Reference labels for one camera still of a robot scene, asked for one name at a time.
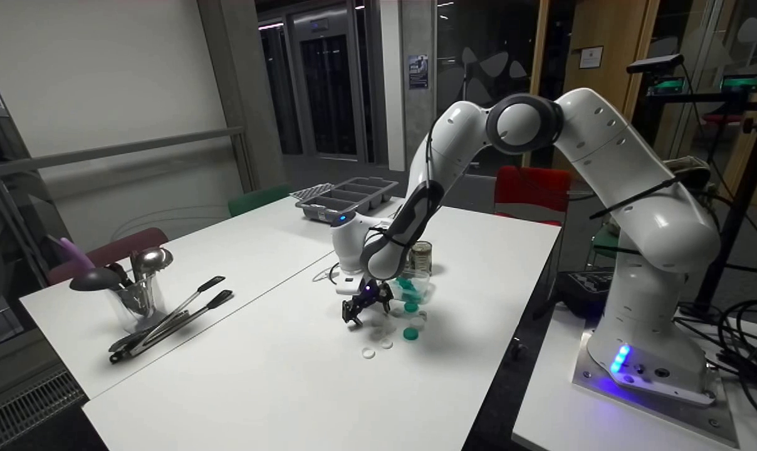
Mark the red chair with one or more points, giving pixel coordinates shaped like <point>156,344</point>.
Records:
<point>532,192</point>

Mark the white paper door sign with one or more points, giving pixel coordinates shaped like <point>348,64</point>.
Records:
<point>592,56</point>

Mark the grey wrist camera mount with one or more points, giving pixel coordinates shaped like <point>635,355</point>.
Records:
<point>352,282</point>

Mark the black control box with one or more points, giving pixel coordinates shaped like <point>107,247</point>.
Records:
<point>580,294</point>

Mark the grey cutlery tray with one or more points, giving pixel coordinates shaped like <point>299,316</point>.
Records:
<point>355,200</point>

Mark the dark glass door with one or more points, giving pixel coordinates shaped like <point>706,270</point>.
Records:
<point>329,84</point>

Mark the pillar poster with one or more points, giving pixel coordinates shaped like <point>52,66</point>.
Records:
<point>421,72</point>

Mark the metal wall railing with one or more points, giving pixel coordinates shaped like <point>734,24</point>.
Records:
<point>111,152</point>

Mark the green chair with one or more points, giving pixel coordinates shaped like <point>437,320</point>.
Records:
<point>256,200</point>

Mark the black metal tongs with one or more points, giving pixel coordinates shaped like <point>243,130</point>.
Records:
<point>166,323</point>

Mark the green plastic bottle cap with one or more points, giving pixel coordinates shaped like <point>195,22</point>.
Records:
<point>405,285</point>
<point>410,331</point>
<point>410,304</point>

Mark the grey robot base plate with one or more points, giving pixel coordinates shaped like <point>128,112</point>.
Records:
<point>671,405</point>

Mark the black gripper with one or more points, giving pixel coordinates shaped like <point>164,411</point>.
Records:
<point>375,294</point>

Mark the small jar with metal lid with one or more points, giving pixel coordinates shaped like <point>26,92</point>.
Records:
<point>423,256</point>

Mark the perforated grey tray lid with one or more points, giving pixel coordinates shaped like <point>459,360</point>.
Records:
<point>309,193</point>

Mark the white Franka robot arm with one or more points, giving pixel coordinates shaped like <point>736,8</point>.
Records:
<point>646,216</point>

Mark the floor heating grille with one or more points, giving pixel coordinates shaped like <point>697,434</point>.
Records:
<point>24,415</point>

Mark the silver spoon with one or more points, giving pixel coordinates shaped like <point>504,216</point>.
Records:
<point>155,259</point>

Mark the dark ladle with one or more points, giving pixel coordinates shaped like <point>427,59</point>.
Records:
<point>96,280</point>

